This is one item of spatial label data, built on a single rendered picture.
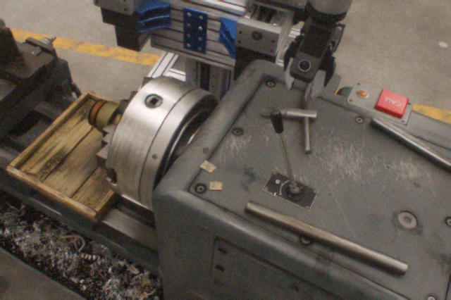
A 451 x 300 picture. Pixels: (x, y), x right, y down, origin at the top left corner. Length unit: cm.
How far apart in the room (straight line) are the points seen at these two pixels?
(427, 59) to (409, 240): 263
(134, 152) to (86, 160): 40
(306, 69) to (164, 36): 99
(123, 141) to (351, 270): 52
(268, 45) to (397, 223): 75
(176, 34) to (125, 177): 82
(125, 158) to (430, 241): 61
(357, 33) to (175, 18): 198
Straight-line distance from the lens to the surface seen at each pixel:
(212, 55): 168
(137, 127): 96
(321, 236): 78
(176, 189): 81
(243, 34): 141
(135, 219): 124
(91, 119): 115
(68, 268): 149
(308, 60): 80
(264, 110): 92
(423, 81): 321
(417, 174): 94
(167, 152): 96
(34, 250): 159
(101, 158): 104
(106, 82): 283
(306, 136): 89
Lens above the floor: 194
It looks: 52 degrees down
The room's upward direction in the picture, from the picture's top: 6 degrees clockwise
